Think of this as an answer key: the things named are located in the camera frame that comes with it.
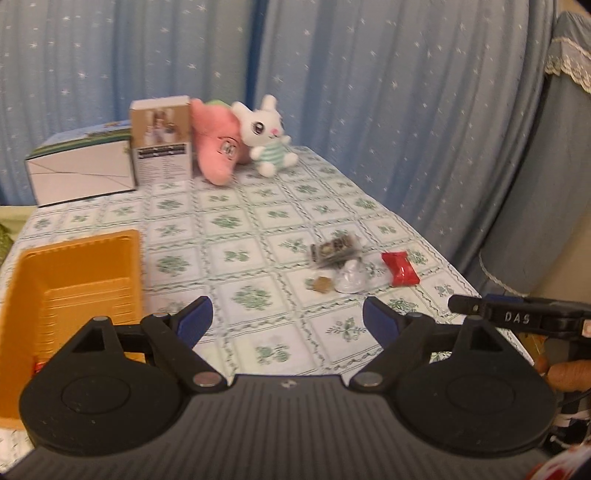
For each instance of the green chevron pillow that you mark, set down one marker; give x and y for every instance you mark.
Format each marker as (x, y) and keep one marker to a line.
(3, 242)

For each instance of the blue star-print curtain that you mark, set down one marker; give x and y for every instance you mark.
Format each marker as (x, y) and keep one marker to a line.
(369, 92)

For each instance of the large red candy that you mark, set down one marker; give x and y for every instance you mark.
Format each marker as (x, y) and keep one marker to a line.
(400, 270)

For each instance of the pink plush toy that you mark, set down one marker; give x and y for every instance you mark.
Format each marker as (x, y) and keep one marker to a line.
(214, 138)

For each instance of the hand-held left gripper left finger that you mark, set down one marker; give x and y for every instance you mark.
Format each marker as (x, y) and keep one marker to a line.
(194, 321)

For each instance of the person's right hand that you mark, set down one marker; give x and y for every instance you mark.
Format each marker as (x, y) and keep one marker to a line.
(570, 376)

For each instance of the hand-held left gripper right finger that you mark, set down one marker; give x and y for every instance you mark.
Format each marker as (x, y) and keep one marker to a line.
(381, 321)

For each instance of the white snack packet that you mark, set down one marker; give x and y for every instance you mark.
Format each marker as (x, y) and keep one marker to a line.
(351, 279)

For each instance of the blue lace-trimmed curtain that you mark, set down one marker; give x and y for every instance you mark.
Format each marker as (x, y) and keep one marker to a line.
(554, 184)

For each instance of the light green sofa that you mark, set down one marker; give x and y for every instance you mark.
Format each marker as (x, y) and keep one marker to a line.
(14, 216)

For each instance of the small brown candy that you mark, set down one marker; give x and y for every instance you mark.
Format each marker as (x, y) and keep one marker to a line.
(322, 285)

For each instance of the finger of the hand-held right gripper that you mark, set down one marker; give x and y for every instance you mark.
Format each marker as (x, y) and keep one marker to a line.
(505, 298)
(468, 305)

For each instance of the orange plastic tray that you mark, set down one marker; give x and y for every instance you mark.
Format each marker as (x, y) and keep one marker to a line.
(69, 286)

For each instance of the tall brown product box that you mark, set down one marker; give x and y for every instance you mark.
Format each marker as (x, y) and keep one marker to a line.
(161, 138)

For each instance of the red patterned clothing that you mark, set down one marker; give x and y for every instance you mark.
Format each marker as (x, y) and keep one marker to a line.
(568, 468)

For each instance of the dark clear snack packet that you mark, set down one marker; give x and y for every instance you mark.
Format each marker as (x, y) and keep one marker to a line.
(334, 249)

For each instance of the wide white cardboard box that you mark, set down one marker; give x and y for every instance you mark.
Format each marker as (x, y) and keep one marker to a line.
(78, 170)

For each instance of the green floral tablecloth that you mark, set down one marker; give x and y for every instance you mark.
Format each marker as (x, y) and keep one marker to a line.
(258, 230)

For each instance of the white bunny plush toy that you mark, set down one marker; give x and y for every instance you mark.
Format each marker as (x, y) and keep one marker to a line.
(265, 129)

